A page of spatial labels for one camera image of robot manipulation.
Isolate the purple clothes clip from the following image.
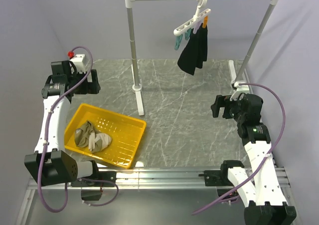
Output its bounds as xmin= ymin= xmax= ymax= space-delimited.
xmin=193 ymin=21 xmax=201 ymax=34

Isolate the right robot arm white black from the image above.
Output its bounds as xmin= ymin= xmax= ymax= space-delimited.
xmin=211 ymin=94 xmax=297 ymax=225

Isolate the white clip hanger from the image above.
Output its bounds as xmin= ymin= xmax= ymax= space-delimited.
xmin=173 ymin=0 xmax=211 ymax=36

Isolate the silver white clothes rack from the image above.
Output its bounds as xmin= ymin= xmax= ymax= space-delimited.
xmin=125 ymin=0 xmax=279 ymax=116

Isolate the yellow plastic tray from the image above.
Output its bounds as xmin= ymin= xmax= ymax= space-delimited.
xmin=64 ymin=103 xmax=147 ymax=170

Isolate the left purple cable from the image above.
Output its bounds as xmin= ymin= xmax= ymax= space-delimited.
xmin=37 ymin=45 xmax=120 ymax=213

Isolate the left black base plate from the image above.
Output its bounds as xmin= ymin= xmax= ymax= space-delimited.
xmin=70 ymin=171 xmax=117 ymax=188

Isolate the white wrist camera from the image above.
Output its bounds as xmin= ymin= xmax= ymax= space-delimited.
xmin=230 ymin=81 xmax=250 ymax=101
xmin=68 ymin=51 xmax=87 ymax=74

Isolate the aluminium mounting rail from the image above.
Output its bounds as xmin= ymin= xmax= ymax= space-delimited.
xmin=16 ymin=167 xmax=301 ymax=225

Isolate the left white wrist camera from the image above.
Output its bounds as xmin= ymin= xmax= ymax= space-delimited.
xmin=68 ymin=51 xmax=87 ymax=74

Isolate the teal clothes clip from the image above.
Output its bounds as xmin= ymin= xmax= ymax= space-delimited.
xmin=174 ymin=28 xmax=192 ymax=50

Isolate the orange clothes clip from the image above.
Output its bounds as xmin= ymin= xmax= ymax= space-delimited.
xmin=202 ymin=16 xmax=208 ymax=28

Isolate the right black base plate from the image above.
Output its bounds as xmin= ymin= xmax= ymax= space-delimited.
xmin=202 ymin=170 xmax=232 ymax=187

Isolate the khaki underwear white waistband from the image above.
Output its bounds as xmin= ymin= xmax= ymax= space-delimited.
xmin=74 ymin=121 xmax=112 ymax=153

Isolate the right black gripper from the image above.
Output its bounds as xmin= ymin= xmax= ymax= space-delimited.
xmin=210 ymin=94 xmax=246 ymax=123

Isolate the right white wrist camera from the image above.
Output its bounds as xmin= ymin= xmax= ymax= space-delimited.
xmin=230 ymin=81 xmax=250 ymax=101

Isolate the black hanging underwear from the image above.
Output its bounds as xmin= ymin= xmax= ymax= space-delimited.
xmin=177 ymin=23 xmax=208 ymax=75

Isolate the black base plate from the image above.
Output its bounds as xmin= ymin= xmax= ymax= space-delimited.
xmin=202 ymin=170 xmax=232 ymax=187
xmin=70 ymin=171 xmax=117 ymax=188

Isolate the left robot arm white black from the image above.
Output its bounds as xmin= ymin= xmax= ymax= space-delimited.
xmin=24 ymin=60 xmax=101 ymax=186

